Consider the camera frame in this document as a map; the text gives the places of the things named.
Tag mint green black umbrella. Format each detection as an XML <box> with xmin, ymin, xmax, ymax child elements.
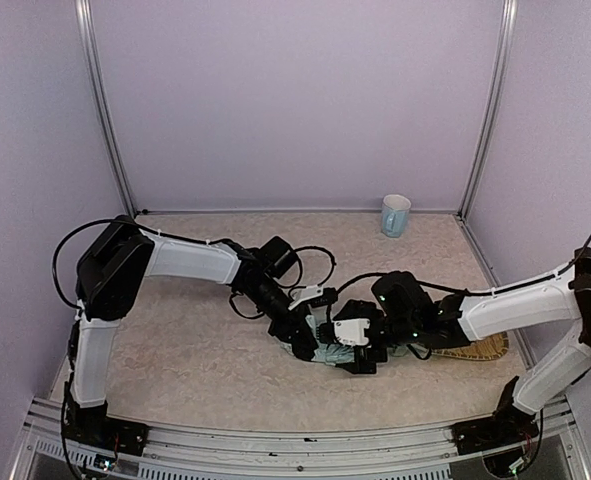
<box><xmin>306</xmin><ymin>314</ymin><xmax>410</xmax><ymax>366</ymax></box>

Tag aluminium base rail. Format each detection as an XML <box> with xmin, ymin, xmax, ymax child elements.
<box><xmin>9</xmin><ymin>394</ymin><xmax>591</xmax><ymax>480</ymax></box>

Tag grey aluminium left post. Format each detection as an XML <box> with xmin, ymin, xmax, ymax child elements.
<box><xmin>74</xmin><ymin>0</ymin><xmax>138</xmax><ymax>216</ymax></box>

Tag woven bamboo tray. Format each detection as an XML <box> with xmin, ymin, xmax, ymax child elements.
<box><xmin>433</xmin><ymin>332</ymin><xmax>510</xmax><ymax>362</ymax></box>

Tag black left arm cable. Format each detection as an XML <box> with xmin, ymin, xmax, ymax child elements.
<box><xmin>51</xmin><ymin>217</ymin><xmax>116</xmax><ymax>309</ymax></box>

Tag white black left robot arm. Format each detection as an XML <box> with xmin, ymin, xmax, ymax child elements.
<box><xmin>71</xmin><ymin>215</ymin><xmax>318</xmax><ymax>409</ymax></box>

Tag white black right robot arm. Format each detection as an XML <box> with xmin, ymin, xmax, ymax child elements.
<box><xmin>337</xmin><ymin>247</ymin><xmax>591</xmax><ymax>416</ymax></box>

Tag light blue ceramic mug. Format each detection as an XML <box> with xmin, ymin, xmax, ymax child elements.
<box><xmin>381</xmin><ymin>194</ymin><xmax>412</xmax><ymax>238</ymax></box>

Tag grey aluminium frame post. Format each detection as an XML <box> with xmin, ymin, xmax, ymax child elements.
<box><xmin>458</xmin><ymin>0</ymin><xmax>519</xmax><ymax>223</ymax></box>

